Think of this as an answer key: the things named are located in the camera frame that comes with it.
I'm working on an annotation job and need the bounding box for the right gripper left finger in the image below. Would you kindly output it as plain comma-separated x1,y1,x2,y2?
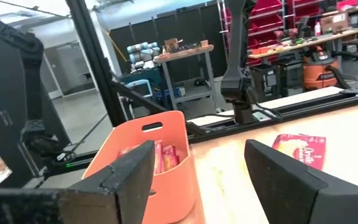
57,140,157,224

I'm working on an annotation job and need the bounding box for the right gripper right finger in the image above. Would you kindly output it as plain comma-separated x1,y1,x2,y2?
244,139,358,224

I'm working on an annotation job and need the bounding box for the red Orville popcorn bag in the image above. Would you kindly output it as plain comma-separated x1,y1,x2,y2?
153,139,165,175
162,144,181,171
271,133,327,171

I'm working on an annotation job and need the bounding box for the orange plastic basket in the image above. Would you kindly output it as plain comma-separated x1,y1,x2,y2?
82,110,198,224

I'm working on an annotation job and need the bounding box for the light blue screen device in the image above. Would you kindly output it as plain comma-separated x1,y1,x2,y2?
125,79,154,99

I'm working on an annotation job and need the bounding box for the blue crate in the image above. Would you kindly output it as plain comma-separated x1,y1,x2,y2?
154,86,186,103

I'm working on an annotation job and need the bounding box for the black bin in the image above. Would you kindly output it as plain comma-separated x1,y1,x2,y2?
249,63,280,102

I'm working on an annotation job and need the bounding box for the orange shop vacuum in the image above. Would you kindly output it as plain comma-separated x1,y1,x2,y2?
303,46,343,91

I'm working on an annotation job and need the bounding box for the grey cart wooden top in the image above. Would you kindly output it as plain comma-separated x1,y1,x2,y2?
153,44,218,110

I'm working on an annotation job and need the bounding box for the brown device on cart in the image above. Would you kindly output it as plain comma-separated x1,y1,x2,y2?
163,37,183,54

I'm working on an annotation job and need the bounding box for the long wooden workbench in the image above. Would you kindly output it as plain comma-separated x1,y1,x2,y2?
247,24,358,60

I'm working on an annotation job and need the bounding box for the red power drill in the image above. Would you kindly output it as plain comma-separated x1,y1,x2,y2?
287,27,301,43
273,30,287,44

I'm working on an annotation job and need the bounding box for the cardboard box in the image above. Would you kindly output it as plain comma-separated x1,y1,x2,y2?
320,12,350,34

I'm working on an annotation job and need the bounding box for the black metal table frame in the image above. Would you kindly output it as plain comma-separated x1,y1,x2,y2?
44,0,358,177

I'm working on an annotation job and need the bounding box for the black partition wall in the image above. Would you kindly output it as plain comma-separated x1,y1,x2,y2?
109,2,229,82

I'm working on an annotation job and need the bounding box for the red bin wall rack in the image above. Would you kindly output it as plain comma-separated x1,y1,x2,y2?
222,0,323,67

